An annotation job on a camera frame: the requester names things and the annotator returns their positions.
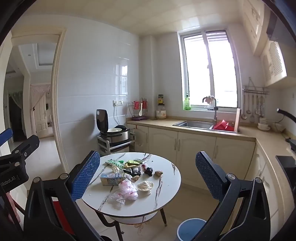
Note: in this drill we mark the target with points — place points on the cream cabinets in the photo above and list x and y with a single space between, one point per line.
248 154
271 42

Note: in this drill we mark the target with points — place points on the green dish soap bottle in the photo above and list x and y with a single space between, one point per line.
187 105

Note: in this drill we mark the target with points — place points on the yellow tan snack bag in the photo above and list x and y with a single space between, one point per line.
131 163

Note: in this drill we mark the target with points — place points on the pink white plastic bag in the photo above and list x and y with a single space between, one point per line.
127 191

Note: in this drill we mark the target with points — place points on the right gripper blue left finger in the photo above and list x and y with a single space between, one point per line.
82 174

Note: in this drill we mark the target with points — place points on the white stacked bowls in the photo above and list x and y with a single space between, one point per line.
263 124

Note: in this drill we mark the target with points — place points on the green checkered snack wrapper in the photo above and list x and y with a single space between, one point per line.
119 164

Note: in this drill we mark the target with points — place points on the wall power outlet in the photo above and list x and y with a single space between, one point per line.
117 103

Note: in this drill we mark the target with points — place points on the dark jar yellow label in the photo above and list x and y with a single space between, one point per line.
160 99

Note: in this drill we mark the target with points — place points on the chrome kitchen faucet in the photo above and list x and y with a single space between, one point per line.
210 100

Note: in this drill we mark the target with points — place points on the wire rack with red cups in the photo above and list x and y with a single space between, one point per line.
134 107

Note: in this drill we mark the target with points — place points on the window with white frame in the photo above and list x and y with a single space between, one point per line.
209 67

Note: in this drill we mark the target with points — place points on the white kitchen cart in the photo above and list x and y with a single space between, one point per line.
106 148

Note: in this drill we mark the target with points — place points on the white tissue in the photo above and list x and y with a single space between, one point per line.
145 186

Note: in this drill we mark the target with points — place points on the round white marble table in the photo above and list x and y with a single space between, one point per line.
164 190

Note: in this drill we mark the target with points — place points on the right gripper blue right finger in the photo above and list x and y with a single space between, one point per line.
212 174

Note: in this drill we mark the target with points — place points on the wooden cutting board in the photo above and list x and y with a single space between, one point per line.
237 120

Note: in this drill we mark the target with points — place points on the black silver rice cooker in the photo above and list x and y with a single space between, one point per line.
113 129

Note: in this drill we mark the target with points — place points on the clear jar with label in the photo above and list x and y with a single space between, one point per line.
161 112

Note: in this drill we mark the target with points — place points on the white spoon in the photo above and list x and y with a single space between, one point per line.
140 110

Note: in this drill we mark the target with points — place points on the cream lower cabinets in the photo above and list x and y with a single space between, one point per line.
248 154

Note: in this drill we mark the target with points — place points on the milk carton box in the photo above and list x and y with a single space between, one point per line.
111 179

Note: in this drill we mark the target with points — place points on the black plastic bag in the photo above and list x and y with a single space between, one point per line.
149 171

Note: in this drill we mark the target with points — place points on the white interior door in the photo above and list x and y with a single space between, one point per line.
39 109

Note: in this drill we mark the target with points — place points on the black gas stove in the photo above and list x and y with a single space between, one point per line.
288 163

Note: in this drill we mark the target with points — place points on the cream upper cabinets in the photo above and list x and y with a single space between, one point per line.
271 42

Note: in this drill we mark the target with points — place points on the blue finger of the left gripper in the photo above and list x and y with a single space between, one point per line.
6 136

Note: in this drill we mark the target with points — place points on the hanging utensil rail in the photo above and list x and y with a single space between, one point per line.
253 106

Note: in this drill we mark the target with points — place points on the blue plastic trash bin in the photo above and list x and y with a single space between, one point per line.
189 228

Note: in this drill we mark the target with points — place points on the red plastic basin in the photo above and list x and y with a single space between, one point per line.
223 126

